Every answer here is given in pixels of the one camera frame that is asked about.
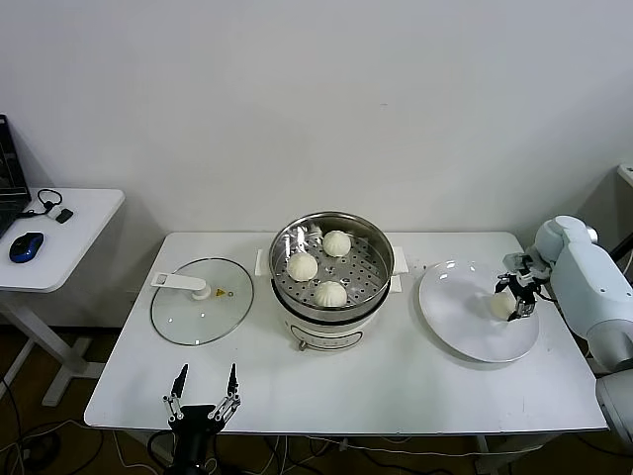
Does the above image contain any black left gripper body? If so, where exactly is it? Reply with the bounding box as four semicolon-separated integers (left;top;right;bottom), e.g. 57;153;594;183
168;404;225;439

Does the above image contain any white floor cable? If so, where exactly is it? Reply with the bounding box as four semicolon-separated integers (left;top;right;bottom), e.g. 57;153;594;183
0;419;149;469

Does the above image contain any white side table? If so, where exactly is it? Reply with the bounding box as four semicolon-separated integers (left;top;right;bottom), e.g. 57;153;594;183
0;187;127;408

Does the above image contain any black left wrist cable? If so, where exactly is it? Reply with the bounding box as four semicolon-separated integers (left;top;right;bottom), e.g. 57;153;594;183
147;429;174;466

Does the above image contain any black floor cable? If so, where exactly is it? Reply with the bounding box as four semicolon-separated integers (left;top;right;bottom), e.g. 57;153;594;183
0;375;24;475

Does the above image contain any black laptop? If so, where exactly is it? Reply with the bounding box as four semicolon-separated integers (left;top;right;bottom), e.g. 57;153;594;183
0;114;34;238

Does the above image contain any white steamed baozi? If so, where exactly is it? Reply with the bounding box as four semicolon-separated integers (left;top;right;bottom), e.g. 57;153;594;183
491;292;518;322
287;253;319;282
322;230;353;258
315;280;348;309

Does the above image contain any blue black computer mouse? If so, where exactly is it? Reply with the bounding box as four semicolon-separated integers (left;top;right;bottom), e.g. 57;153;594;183
8;231;45;264

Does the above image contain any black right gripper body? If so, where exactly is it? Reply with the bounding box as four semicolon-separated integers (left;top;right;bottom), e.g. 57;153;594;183
510;276;540;311

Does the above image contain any black looped thin cable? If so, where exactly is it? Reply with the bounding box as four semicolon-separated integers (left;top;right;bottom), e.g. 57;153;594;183
22;188;65;219

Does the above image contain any glass lid with white handle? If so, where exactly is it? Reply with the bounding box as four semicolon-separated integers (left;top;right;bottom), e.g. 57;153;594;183
150;255;256;347

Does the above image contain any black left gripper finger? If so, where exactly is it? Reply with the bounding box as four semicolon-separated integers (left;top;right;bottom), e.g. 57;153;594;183
208;363;243;422
162;363;190;423

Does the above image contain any stainless steel steamer basket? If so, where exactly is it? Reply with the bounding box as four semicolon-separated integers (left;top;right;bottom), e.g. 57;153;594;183
269;211;397;323

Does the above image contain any white round plate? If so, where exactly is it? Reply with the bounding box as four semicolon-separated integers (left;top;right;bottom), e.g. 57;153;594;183
418;260;540;365

